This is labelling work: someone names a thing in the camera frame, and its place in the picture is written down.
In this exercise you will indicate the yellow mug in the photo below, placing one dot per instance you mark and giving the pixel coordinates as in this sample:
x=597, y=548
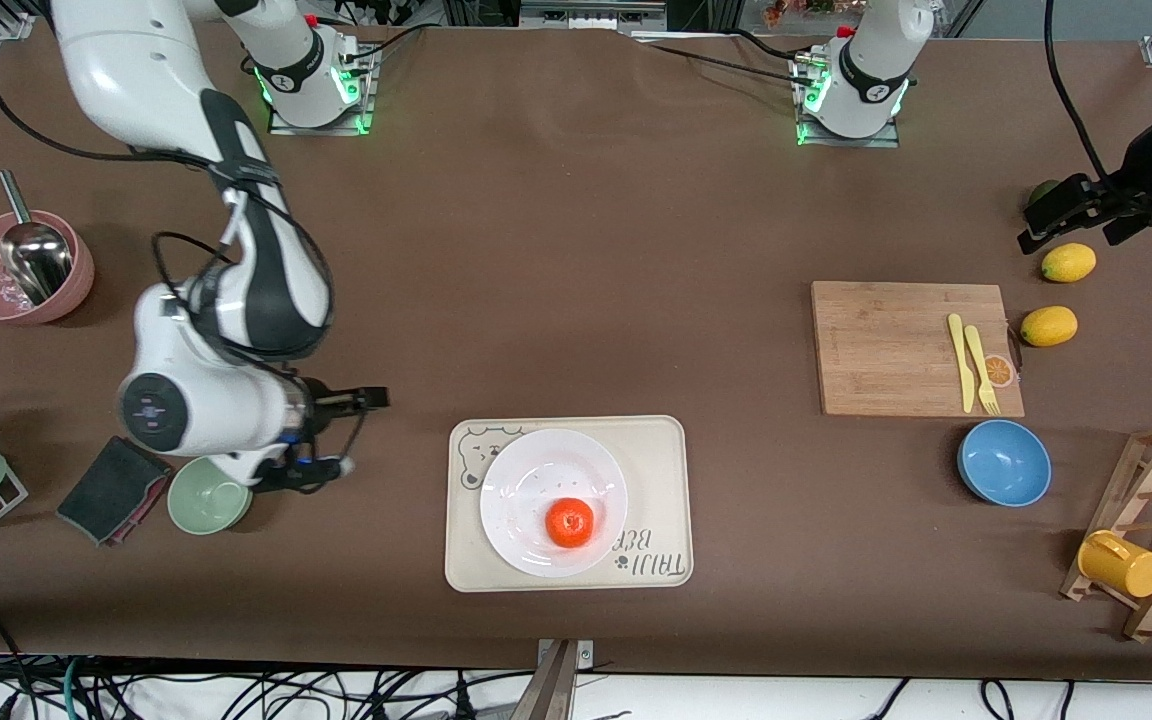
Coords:
x=1121, y=565

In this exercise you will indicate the white round plate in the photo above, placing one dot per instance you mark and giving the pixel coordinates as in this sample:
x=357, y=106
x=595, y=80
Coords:
x=526, y=470

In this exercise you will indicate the cream tray with bear print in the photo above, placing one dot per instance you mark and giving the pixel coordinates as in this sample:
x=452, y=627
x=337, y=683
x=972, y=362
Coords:
x=661, y=450

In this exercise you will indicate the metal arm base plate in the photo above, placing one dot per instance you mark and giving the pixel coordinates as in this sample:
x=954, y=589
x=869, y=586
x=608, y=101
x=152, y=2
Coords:
x=356, y=115
x=811, y=135

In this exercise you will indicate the dark grey folded cloth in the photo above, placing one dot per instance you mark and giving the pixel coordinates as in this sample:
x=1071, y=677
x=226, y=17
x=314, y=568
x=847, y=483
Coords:
x=111, y=495

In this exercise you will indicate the aluminium frame structure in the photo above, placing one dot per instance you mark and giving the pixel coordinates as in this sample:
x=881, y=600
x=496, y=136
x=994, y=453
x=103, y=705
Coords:
x=586, y=12

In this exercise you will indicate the metal mount bracket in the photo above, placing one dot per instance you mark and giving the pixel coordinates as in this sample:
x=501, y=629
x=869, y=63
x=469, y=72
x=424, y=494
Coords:
x=556, y=685

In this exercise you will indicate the pale green bowl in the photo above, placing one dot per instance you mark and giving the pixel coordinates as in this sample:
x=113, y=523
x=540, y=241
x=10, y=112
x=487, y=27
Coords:
x=206, y=505

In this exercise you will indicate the orange slice piece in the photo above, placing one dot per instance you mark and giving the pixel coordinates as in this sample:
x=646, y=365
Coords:
x=998, y=371

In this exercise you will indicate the dark green avocado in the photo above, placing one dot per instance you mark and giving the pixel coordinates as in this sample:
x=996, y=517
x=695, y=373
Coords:
x=1041, y=190

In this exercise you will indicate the metal scoop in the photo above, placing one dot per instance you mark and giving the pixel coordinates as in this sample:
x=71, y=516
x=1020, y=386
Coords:
x=36, y=260

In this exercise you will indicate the yellow lemon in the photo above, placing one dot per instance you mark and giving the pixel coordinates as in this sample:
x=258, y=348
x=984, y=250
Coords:
x=1048, y=327
x=1068, y=263

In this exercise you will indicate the yellow plastic knife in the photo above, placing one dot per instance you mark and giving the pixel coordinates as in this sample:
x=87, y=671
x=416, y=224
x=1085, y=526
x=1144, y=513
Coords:
x=962, y=365

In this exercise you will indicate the orange fruit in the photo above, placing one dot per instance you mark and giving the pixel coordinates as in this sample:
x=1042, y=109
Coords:
x=570, y=523

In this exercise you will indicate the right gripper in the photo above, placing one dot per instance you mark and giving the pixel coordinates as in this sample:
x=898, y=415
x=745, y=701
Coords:
x=318, y=403

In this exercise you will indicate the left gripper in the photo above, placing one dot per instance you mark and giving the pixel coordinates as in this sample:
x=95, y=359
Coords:
x=1139, y=170

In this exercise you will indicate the blue bowl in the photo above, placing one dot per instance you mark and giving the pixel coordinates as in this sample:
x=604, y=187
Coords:
x=1004, y=462

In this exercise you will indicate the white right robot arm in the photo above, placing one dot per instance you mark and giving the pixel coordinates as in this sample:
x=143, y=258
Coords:
x=136, y=70

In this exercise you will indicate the yellow plastic fork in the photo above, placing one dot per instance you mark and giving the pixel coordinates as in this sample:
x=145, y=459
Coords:
x=979, y=360

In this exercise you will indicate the wooden cutting board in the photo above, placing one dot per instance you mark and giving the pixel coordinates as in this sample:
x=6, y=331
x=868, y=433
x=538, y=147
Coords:
x=886, y=350

